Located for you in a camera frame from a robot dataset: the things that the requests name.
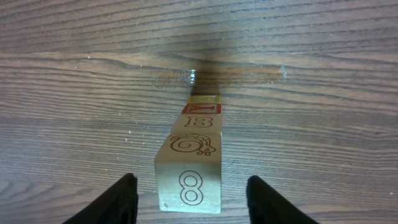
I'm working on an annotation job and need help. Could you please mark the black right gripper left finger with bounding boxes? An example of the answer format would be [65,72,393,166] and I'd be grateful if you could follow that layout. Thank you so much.
[63,173,138,224]

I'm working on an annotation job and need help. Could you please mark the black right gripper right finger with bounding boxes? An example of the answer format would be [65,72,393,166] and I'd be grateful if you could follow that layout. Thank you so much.
[246,175,318,224]

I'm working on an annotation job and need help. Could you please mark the blue X wooden block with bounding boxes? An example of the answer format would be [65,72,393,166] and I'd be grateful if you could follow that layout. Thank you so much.
[154,133,223,215]

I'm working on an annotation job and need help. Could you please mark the red Y wooden block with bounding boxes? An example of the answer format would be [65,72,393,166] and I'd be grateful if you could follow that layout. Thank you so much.
[182,103,221,114]

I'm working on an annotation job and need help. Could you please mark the yellow S wooden block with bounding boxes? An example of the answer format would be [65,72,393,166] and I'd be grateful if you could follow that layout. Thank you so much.
[187,95,221,103]

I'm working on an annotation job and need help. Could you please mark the plain wooden block blue H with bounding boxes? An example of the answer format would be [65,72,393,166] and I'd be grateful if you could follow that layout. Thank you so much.
[171,114,223,135]

